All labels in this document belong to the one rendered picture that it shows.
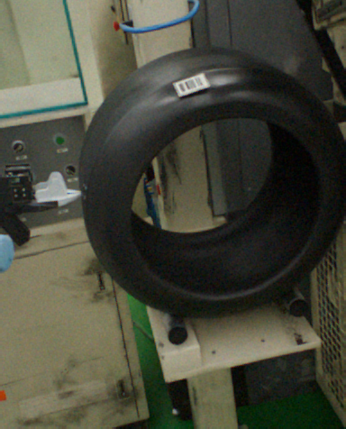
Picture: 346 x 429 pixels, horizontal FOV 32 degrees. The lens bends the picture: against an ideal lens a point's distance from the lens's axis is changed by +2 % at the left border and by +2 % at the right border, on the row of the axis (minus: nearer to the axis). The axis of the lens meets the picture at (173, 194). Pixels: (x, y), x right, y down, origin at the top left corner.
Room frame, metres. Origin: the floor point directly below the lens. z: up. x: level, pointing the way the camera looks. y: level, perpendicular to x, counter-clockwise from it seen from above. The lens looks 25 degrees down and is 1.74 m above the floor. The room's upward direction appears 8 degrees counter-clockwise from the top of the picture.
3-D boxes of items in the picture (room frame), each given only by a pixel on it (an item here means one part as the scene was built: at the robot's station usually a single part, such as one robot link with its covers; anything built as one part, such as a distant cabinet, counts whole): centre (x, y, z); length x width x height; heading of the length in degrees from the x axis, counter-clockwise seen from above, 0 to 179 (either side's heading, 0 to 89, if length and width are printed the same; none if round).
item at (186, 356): (1.24, 0.06, 0.84); 0.36 x 0.09 x 0.06; 8
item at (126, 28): (1.51, -0.03, 1.51); 0.19 x 0.19 x 0.06; 8
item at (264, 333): (1.26, -0.08, 0.80); 0.37 x 0.36 x 0.02; 98
